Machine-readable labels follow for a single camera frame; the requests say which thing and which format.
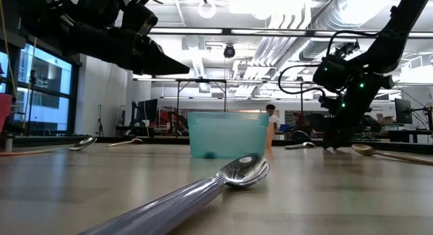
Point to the small white cylinder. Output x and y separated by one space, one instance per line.
8 143

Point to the pink plastic bin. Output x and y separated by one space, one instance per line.
5 109

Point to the black aluminium table frame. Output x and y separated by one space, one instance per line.
40 141

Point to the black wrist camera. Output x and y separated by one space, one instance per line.
333 72
140 20

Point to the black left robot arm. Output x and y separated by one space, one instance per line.
50 11

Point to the person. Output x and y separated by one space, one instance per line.
273 118
300 120

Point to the black workstation frame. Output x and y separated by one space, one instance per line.
201 80

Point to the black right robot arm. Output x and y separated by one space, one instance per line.
395 32

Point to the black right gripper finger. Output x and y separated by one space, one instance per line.
341 137

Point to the large glass window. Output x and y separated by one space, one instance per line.
47 109

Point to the teal translucent plastic bin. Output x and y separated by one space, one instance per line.
230 137

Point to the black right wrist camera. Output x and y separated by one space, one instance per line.
333 72

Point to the black overhead light bar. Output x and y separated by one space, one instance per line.
226 31

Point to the black dome ceiling camera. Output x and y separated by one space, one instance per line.
229 51

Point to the orange translucent plastic bin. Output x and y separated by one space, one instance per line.
269 137

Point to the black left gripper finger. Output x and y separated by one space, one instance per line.
159 64

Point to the black computer monitor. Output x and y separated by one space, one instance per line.
403 110
147 111

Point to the small black tripod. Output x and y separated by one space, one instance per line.
100 123

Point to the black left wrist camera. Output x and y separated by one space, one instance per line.
140 20

